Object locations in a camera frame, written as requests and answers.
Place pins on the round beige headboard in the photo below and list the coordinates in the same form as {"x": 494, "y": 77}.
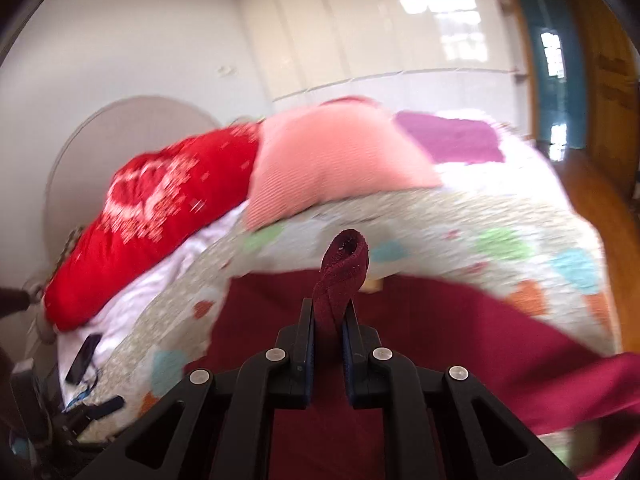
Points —
{"x": 103, "y": 143}

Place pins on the dark red sweater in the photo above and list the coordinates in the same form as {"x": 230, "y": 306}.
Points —
{"x": 545, "y": 378}

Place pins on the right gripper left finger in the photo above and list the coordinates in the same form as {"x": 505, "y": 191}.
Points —
{"x": 216, "y": 426}

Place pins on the heart patterned quilt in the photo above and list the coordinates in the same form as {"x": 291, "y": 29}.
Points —
{"x": 506, "y": 229}

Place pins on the wooden door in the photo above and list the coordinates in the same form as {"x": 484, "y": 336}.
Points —
{"x": 613, "y": 95}

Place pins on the white bed sheet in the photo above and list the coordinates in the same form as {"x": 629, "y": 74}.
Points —
{"x": 150, "y": 284}

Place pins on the black phone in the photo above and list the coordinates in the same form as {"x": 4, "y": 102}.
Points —
{"x": 83, "y": 359}

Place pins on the white glossy wardrobe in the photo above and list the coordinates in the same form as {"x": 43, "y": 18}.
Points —
{"x": 451, "y": 58}

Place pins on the red floral bolster pillow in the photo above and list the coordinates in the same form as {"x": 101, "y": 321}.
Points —
{"x": 153, "y": 204}

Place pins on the wall socket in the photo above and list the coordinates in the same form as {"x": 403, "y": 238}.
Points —
{"x": 225, "y": 71}

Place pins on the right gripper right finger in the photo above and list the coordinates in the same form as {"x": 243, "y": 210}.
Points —
{"x": 438, "y": 425}

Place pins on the pink waffle pillow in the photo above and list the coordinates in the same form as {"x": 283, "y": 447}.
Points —
{"x": 319, "y": 154}

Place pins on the magenta blanket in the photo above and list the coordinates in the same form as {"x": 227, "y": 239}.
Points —
{"x": 452, "y": 140}

